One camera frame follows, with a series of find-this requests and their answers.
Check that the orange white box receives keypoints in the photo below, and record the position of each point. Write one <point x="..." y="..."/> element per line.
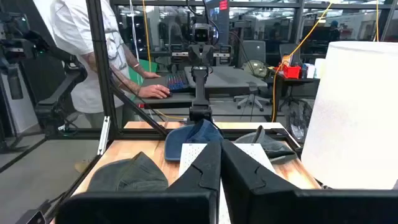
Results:
<point x="286" y="60"/>

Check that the olive green bag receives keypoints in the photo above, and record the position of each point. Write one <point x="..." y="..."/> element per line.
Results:
<point x="255" y="68"/>

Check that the blue white container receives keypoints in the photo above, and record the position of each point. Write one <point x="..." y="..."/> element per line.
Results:
<point x="308" y="71"/>

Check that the grey office chair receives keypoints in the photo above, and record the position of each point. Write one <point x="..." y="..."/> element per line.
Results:
<point x="253" y="49"/>
<point x="287" y="51"/>

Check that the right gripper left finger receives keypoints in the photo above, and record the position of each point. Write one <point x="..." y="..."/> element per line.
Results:
<point x="140" y="208"/>

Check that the person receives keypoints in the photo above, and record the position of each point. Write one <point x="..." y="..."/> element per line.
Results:
<point x="77" y="46"/>
<point x="334" y="32"/>
<point x="275" y="31"/>

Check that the black side table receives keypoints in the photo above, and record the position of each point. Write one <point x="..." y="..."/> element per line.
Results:
<point x="295" y="80"/>

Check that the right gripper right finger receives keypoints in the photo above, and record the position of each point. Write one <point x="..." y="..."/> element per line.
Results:
<point x="295" y="208"/>

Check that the grey desk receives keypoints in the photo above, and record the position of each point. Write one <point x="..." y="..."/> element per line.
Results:
<point x="180" y="99"/>
<point x="230" y="77"/>

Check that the white paper roll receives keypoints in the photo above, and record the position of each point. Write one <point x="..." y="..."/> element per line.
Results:
<point x="319" y="68"/>

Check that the red plastic bin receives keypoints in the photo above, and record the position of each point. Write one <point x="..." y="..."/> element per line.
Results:
<point x="292" y="72"/>

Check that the green plastic sheet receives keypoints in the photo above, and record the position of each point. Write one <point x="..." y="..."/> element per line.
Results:
<point x="149" y="67"/>

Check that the red sign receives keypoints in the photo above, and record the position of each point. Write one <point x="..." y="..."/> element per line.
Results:
<point x="223" y="5"/>

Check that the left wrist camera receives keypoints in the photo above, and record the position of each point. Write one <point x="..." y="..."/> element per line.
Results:
<point x="202" y="33"/>

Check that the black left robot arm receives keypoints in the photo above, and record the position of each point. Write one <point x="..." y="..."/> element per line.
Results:
<point x="200" y="93"/>

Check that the white perforated metal shelf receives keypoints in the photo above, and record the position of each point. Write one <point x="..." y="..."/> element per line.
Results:
<point x="191" y="155"/>

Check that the black backlit keyboard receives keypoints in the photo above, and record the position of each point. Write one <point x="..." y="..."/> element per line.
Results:
<point x="177" y="82"/>

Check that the grey olive baseball cap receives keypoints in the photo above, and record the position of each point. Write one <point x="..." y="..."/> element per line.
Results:
<point x="130" y="175"/>

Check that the white cylindrical bin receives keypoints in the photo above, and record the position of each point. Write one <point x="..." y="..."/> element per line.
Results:
<point x="351" y="118"/>

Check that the black aluminium extrusion frame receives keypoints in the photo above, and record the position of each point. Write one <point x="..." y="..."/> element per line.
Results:
<point x="102" y="62"/>

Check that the silver aluminium bracket strip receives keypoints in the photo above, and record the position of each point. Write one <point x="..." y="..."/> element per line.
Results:
<point x="104" y="137"/>

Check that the blue denim baseball cap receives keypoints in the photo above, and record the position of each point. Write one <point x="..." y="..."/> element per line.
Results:
<point x="186" y="140"/>

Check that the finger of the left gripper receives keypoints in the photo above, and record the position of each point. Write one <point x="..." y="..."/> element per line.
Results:
<point x="208" y="54"/>
<point x="194" y="54"/>

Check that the black floor fan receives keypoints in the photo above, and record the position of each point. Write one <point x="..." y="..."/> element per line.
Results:
<point x="298" y="121"/>

